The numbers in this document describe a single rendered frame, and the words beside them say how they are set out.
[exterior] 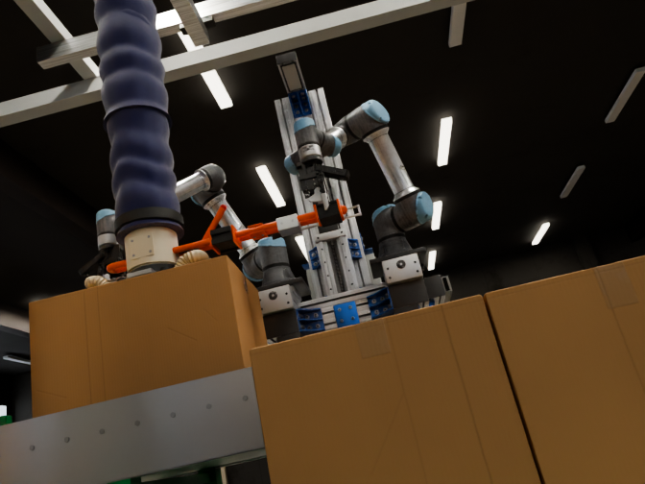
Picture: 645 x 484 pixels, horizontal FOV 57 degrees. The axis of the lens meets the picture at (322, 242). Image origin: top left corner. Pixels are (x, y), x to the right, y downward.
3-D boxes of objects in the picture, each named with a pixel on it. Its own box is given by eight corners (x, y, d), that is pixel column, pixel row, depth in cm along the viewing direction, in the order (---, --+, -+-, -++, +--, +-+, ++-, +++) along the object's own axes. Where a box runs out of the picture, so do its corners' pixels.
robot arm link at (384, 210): (388, 246, 251) (380, 217, 256) (414, 233, 243) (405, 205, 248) (371, 242, 242) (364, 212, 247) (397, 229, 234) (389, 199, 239)
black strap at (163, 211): (101, 229, 188) (100, 217, 189) (134, 251, 209) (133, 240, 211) (168, 211, 186) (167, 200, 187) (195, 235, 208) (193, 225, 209)
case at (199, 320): (32, 444, 157) (28, 302, 171) (103, 445, 195) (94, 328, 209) (249, 395, 155) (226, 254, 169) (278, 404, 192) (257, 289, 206)
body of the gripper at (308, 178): (305, 201, 197) (298, 169, 201) (330, 194, 196) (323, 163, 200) (301, 191, 190) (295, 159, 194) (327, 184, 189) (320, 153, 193)
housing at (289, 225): (277, 230, 186) (274, 218, 188) (282, 237, 193) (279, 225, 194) (298, 225, 186) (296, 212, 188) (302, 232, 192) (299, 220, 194)
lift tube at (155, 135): (103, 232, 187) (83, -17, 223) (133, 254, 208) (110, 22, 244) (169, 216, 186) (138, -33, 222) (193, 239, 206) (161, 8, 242)
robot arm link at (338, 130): (332, 125, 254) (275, 157, 214) (351, 111, 248) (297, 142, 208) (346, 148, 255) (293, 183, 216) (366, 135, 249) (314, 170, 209)
